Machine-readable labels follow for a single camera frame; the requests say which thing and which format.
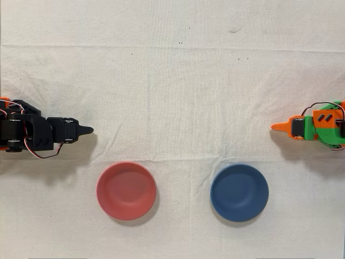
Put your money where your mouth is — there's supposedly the pink plastic bowl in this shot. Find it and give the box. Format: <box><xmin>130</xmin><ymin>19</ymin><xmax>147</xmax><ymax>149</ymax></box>
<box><xmin>96</xmin><ymin>161</ymin><xmax>157</xmax><ymax>221</ymax></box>

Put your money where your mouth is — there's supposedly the blue plastic bowl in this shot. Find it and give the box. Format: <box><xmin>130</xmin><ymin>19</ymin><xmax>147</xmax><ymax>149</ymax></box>
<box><xmin>210</xmin><ymin>163</ymin><xmax>270</xmax><ymax>223</ymax></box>

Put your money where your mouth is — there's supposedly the white tablecloth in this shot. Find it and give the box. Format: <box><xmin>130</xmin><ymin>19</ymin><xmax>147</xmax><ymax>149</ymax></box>
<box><xmin>0</xmin><ymin>0</ymin><xmax>345</xmax><ymax>259</ymax></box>

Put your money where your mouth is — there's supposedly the orange arm servo cable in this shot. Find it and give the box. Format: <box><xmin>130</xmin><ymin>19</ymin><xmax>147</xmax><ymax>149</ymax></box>
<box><xmin>301</xmin><ymin>101</ymin><xmax>345</xmax><ymax>119</ymax></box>

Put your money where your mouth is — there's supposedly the black arm servo cable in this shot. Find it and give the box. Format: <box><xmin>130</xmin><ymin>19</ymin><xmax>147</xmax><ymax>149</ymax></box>
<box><xmin>25</xmin><ymin>134</ymin><xmax>65</xmax><ymax>159</ymax></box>

